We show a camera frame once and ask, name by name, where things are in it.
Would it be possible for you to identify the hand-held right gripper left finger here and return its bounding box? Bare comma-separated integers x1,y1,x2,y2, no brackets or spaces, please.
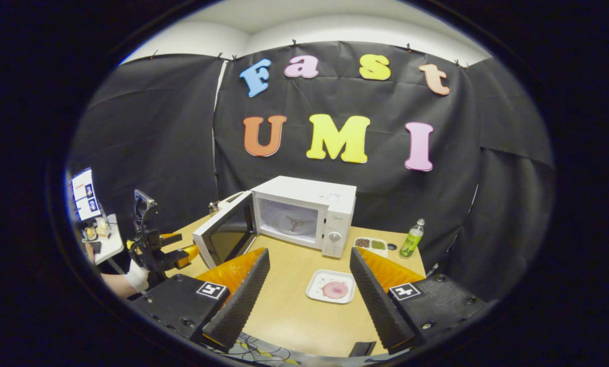
131,248,271,352

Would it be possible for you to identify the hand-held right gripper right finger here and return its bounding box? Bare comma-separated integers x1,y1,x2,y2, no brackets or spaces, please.
349,247,489,355

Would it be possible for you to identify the pink meat slice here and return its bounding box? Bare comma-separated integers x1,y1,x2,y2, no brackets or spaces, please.
322,281,350,299

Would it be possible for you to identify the white square plate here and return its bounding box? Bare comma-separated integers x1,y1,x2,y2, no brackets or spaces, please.
306,269,357,305

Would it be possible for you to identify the white microwave oven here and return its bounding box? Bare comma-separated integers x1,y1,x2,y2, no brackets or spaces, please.
192,176,357,269

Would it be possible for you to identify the white side table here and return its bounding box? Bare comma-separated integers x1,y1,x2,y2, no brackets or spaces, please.
83,214,126,266

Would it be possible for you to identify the patterned white cloth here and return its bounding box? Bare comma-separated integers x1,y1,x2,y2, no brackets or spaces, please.
218,332,305,365

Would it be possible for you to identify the white divided dish with beans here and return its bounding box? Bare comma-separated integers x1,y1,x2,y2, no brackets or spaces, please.
353,237,389,258

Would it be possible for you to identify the green drink bottle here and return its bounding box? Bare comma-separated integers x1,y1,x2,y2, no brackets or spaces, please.
399,219,425,258

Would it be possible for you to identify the white toaster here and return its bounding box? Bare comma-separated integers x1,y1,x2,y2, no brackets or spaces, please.
218,192,245,211

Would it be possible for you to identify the white printed sign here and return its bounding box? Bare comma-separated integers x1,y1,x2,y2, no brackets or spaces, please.
71,168,102,223

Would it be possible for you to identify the black backdrop cloth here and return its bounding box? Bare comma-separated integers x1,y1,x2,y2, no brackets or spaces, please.
67,41,556,301

